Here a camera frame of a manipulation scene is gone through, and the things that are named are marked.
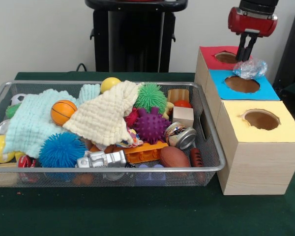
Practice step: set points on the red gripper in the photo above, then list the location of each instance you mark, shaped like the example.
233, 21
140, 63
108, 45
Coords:
253, 23

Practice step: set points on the clear plastic bottle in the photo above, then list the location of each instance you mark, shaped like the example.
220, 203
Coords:
250, 70

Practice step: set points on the cream muslin cloth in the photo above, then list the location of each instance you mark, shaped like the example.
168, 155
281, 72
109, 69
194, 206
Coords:
100, 118

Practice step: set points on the light blue muslin cloth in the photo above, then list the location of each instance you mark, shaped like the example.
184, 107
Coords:
27, 127

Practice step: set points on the wooden box with three holes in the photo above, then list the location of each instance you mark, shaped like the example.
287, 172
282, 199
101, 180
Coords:
260, 167

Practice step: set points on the silver mesh bin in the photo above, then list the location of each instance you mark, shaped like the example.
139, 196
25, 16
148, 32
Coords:
64, 169

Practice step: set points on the plain wooden cube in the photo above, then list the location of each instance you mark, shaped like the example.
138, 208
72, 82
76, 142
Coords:
183, 115

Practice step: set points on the crushed drink can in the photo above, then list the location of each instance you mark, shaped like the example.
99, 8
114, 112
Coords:
180, 136

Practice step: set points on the purple spiky ball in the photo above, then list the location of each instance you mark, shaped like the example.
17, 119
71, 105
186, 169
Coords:
152, 125

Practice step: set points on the brown toy football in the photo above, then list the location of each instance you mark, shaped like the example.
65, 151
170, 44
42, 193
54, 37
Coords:
174, 157

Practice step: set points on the silver toy robot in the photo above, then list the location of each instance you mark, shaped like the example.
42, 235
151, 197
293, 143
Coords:
100, 159

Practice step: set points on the orange toy basketball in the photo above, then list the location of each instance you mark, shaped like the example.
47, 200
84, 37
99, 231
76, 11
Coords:
62, 111

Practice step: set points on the dark green table cloth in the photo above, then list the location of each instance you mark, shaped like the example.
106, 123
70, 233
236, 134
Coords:
137, 211

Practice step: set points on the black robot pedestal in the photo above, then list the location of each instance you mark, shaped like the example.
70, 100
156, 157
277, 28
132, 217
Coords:
127, 37

